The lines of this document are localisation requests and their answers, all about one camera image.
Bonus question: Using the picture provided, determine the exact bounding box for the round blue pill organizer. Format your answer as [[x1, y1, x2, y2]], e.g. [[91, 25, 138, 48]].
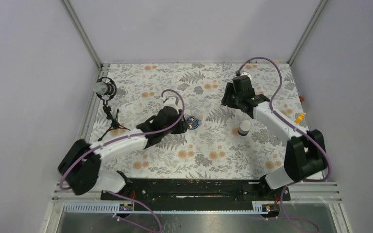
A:
[[186, 108, 203, 130]]

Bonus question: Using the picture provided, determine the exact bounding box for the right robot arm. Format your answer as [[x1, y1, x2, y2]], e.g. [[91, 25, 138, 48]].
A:
[[221, 75, 329, 200]]

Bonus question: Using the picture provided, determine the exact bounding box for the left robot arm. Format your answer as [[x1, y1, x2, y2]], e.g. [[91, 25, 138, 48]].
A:
[[58, 97, 187, 200]]

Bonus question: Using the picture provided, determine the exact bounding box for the floral table mat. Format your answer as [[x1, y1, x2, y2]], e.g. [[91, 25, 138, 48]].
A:
[[79, 63, 325, 181]]

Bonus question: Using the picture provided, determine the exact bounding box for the colourful toy block stack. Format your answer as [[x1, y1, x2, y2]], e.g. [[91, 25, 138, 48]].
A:
[[294, 113, 306, 124]]

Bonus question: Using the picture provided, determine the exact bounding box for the microphone on tripod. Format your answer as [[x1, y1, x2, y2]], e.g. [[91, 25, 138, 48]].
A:
[[93, 77, 129, 141]]

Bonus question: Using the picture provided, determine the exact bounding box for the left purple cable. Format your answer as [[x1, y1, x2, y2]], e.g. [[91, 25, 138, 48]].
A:
[[59, 89, 186, 233]]

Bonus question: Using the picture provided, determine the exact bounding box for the purple cable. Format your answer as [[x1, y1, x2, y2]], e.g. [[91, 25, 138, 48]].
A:
[[235, 57, 333, 233], [59, 89, 186, 233]]

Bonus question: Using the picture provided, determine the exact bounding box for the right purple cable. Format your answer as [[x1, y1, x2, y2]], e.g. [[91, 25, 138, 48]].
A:
[[235, 57, 333, 233]]

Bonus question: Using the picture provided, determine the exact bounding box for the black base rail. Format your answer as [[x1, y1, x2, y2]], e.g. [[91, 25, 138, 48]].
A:
[[101, 178, 290, 211]]

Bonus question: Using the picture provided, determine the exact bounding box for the white slotted cable duct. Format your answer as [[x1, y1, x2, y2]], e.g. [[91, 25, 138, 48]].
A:
[[63, 202, 270, 215]]

